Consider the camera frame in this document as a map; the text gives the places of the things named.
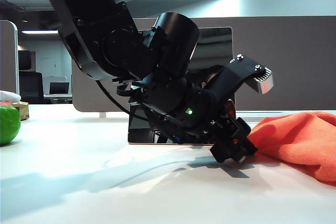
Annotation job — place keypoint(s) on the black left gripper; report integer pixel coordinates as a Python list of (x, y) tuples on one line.
[(178, 103)]

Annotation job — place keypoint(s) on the orange fleece cloth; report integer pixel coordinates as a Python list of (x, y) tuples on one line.
[(296, 140)]

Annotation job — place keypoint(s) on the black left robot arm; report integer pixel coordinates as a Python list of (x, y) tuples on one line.
[(86, 11)]

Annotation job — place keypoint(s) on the square standing mirror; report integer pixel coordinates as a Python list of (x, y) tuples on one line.
[(218, 43)]

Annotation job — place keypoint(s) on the white folded cloth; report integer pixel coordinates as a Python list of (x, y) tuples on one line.
[(9, 96)]

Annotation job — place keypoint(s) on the wide grey desk partition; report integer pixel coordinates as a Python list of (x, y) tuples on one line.
[(288, 64)]

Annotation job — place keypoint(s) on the open background laptop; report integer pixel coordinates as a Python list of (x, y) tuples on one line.
[(60, 88)]

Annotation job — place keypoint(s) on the black office chair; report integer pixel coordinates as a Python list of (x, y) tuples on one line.
[(31, 87)]

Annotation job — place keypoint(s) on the brown cardboard box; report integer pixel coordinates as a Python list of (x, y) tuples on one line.
[(23, 111)]

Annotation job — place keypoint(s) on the dark background monitor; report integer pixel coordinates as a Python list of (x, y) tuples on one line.
[(26, 60)]

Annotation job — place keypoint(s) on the short ceiling light strip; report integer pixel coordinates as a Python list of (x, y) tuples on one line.
[(39, 32)]

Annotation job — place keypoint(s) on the green round toy fruit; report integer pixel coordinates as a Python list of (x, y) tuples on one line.
[(9, 124)]

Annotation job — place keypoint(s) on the small red object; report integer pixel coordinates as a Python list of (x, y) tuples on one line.
[(5, 103)]

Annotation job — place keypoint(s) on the narrow grey desk partition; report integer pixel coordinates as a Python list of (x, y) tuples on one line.
[(9, 58)]

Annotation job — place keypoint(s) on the white partition foot bracket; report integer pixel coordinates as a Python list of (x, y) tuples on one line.
[(103, 115)]

